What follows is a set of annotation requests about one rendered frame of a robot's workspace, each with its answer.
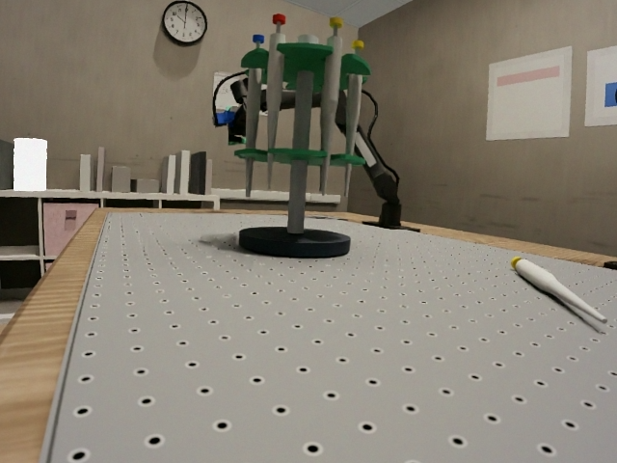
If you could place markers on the grey pipette with blue button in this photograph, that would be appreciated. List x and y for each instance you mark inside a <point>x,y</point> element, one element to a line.
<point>252,114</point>

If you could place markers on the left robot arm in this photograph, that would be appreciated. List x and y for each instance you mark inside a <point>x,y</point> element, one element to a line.
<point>611,264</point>

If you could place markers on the grey pipette with yellow button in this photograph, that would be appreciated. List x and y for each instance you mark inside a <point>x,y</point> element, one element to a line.
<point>543,279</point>
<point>353,106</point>
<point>330,95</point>

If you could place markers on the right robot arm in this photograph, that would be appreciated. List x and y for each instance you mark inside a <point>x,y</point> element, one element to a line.
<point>382,181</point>

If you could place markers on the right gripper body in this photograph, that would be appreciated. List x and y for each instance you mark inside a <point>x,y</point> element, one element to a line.
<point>235,125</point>

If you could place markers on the grey pipette with red button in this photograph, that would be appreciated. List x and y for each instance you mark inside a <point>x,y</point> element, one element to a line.
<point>274,87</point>

